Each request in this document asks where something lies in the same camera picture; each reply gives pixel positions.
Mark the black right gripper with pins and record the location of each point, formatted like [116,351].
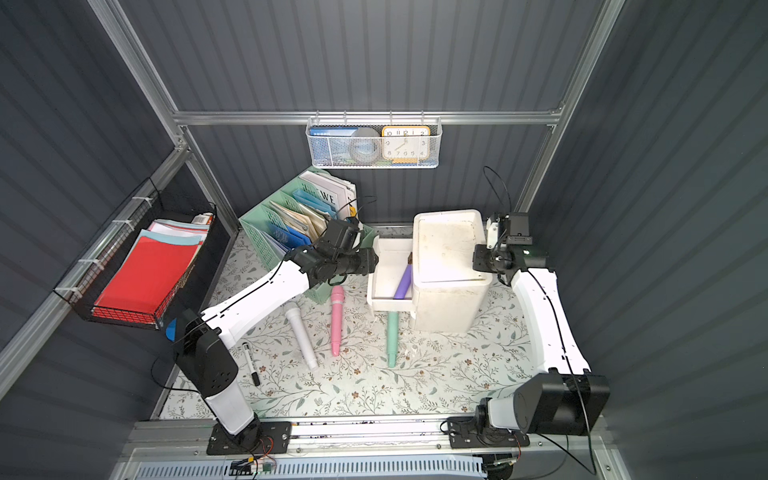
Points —
[483,259]

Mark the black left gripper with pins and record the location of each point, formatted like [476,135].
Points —
[365,261]

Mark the pink microphone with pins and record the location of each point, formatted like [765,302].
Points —
[337,299]

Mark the white drawer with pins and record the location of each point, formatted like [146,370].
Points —
[382,284]

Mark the white three-drawer storage unit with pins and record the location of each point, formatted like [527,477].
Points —
[447,290]

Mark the purple microphone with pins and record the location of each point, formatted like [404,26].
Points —
[404,284]

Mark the white microphone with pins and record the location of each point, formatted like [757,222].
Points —
[294,317]

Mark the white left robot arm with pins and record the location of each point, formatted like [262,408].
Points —
[202,341]

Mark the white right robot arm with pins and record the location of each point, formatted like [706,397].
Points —
[563,396]

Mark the blue folder in organizer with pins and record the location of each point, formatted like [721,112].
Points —
[287,237]

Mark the white magazine in organizer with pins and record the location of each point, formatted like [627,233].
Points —
[340,194]

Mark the mint green file organizer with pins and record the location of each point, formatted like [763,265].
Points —
[281,221]

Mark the grey tape roll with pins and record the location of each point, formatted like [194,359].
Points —
[365,146]

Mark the blue box in basket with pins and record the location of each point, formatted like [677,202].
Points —
[329,145]

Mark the yellow alarm clock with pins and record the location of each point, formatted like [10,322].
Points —
[406,144]

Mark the black white marker pen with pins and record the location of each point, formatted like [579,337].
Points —
[252,370]

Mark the blue-lid clear jar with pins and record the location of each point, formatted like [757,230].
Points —
[170,330]

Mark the red paper folder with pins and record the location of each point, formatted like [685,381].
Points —
[158,259]

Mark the white ribbed front cover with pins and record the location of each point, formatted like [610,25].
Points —
[376,467]

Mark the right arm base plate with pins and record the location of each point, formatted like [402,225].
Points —
[465,432]

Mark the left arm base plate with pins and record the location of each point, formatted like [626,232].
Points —
[258,437]

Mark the black wire wall tray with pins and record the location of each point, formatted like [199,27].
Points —
[91,273]

